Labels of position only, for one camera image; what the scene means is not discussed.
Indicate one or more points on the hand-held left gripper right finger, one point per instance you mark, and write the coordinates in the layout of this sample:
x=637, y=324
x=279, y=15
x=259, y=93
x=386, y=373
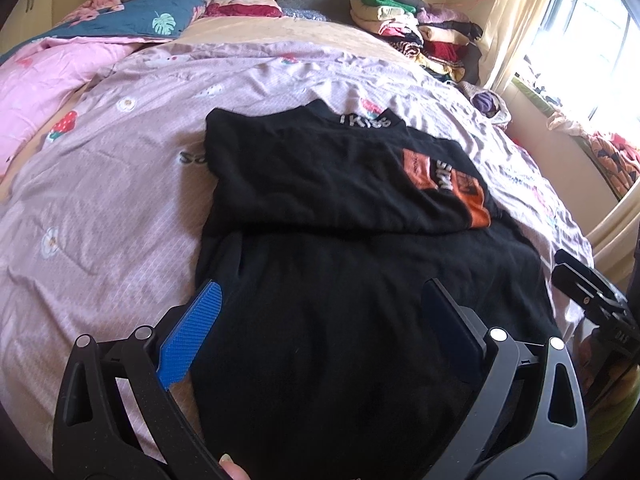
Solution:
x=452, y=330

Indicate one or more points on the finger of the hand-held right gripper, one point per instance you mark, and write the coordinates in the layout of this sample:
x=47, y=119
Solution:
x=582, y=285

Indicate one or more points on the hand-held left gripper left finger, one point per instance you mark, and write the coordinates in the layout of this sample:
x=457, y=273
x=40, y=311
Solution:
x=192, y=332

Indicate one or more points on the black sweater with orange patches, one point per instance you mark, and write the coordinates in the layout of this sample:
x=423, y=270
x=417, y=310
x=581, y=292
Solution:
x=350, y=260

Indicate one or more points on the pile of folded clothes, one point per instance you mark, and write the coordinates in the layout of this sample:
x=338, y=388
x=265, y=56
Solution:
x=420, y=30

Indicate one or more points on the person's left hand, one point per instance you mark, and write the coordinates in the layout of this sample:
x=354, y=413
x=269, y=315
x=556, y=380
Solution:
x=236, y=469

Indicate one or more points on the yellow-green cloth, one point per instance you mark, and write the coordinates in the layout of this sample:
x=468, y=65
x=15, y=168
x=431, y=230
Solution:
x=607, y=435

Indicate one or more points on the floral cloth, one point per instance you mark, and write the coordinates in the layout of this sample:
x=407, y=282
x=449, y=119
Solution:
x=617, y=160

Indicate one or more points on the lilac printed bedsheet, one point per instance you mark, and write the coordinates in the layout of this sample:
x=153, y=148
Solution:
x=125, y=200

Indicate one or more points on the purple and white cloth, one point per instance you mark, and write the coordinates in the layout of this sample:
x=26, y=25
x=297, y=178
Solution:
x=485, y=102

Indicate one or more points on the window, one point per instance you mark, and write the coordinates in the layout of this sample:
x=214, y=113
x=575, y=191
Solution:
x=595, y=40

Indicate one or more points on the cream curtain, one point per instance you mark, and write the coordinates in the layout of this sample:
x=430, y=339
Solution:
x=520, y=15

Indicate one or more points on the pink quilt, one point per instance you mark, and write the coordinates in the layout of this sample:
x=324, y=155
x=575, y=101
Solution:
x=45, y=85

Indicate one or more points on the beige blanket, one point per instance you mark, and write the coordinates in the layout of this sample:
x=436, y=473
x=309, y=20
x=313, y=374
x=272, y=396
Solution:
x=280, y=32

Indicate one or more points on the blue floral quilt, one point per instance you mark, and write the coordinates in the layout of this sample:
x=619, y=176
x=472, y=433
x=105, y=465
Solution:
x=130, y=15

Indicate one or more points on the red pillow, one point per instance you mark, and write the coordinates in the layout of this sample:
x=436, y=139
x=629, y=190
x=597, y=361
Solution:
x=245, y=9

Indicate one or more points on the blue dotted pillow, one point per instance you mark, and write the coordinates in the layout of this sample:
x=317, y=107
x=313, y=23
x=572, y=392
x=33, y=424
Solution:
x=302, y=13

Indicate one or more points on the cream wardrobe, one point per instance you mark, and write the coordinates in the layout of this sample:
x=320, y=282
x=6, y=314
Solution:
x=25, y=5

